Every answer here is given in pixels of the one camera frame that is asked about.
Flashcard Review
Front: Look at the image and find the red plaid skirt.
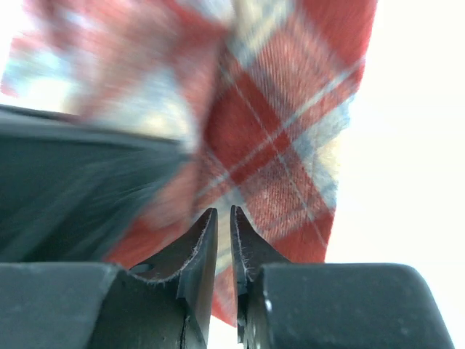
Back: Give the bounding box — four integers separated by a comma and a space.
1, 1, 377, 324

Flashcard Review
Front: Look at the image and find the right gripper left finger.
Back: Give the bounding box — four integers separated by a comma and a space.
1, 208, 217, 348

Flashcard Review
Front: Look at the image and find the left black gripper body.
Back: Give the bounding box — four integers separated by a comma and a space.
1, 105, 187, 262

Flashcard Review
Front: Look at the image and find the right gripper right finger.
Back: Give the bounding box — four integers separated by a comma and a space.
230, 206, 453, 349

